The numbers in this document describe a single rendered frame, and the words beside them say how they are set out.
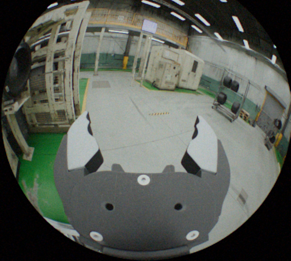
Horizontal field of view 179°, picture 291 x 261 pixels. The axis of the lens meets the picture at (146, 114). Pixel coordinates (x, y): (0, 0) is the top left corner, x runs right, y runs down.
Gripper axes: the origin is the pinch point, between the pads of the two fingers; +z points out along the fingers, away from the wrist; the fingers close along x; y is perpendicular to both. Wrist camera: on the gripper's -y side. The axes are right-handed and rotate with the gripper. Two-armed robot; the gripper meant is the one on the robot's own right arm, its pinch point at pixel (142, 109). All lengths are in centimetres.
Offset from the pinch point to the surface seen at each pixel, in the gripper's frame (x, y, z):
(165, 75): 89, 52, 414
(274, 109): 1029, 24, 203
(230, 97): 787, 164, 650
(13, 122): -159, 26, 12
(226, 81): 333, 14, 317
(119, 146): -29, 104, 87
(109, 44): -308, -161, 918
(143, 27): -8, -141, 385
